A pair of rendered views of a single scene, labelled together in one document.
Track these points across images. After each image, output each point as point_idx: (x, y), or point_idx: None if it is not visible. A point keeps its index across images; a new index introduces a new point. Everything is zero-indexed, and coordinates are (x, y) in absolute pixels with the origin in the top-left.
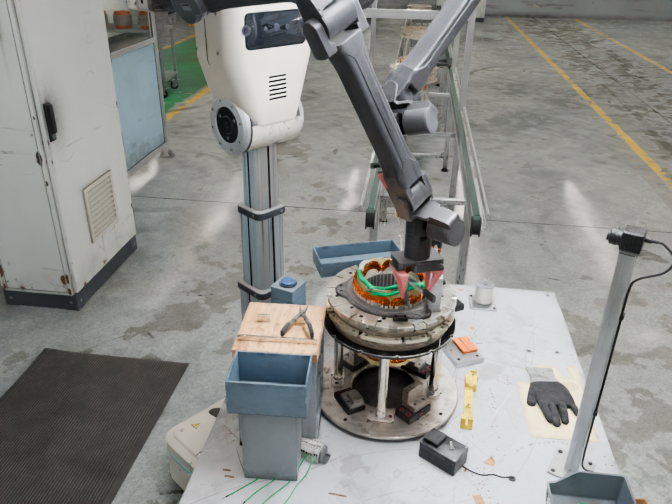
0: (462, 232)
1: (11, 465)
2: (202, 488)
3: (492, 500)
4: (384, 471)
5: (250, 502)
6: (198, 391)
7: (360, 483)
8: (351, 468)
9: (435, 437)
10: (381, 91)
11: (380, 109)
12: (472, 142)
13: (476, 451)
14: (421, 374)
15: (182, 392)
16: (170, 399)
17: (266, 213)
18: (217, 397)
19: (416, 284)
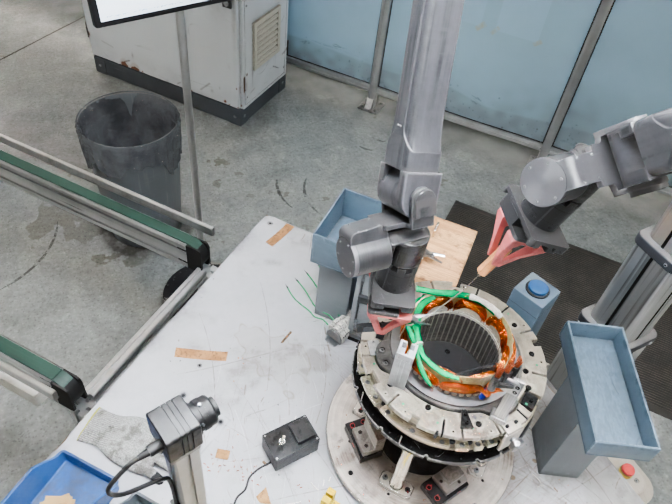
0: (350, 268)
1: (555, 280)
2: None
3: (215, 468)
4: (296, 384)
5: (306, 277)
6: (669, 445)
7: (291, 359)
8: (312, 358)
9: (300, 427)
10: (425, 12)
11: (411, 33)
12: None
13: (285, 491)
14: (426, 481)
15: (666, 427)
16: (652, 413)
17: (645, 242)
18: (658, 464)
19: (415, 339)
